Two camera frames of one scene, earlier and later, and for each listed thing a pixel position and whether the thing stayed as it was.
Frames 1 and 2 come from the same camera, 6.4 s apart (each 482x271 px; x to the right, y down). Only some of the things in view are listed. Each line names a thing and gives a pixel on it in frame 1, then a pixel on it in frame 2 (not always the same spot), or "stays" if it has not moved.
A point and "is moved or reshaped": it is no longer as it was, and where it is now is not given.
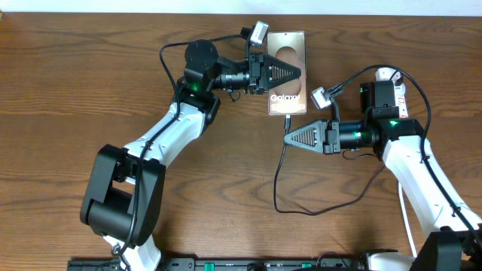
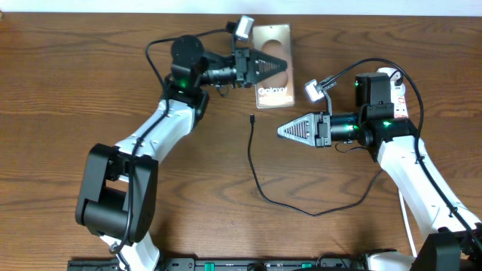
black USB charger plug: (398, 82) stays
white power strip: (393, 74) stays
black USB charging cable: (287, 127) -> (288, 206)
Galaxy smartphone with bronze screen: (290, 48) is moved or reshaped
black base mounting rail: (229, 264) stays
